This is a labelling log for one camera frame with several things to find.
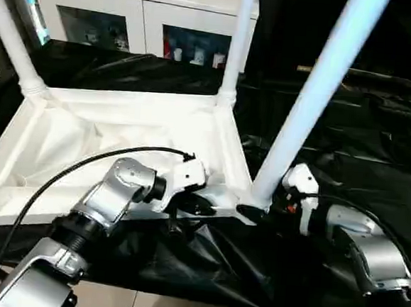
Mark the white plastic table top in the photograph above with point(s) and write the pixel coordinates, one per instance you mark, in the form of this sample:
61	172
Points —
123	118

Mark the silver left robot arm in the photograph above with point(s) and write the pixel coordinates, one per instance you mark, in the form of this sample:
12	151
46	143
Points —
125	179

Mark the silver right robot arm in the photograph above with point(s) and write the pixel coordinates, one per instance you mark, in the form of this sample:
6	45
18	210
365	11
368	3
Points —
379	252

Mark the black plastic mat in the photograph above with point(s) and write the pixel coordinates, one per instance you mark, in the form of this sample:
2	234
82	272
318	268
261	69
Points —
370	145

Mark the yellow label sticker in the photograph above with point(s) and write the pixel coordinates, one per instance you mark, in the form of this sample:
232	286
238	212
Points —
304	67

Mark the white printed cup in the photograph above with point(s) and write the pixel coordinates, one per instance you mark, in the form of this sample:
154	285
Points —
199	56

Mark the small white jar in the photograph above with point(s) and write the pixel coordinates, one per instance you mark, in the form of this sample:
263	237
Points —
178	54

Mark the black flat monitor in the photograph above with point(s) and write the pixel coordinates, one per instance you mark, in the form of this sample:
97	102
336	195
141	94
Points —
393	80

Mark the white glass-door cabinet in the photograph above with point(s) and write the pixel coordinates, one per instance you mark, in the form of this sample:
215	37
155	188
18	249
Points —
144	31

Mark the white printed figurine mug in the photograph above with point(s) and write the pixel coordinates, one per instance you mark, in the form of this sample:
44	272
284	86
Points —
91	38
119	39

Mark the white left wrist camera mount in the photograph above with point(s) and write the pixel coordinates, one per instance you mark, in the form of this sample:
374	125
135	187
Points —
189	173

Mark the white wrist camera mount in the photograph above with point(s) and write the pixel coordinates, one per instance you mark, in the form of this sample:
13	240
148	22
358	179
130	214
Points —
301	175
189	173

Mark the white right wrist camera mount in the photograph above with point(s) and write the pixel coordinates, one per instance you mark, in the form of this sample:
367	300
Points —
301	175

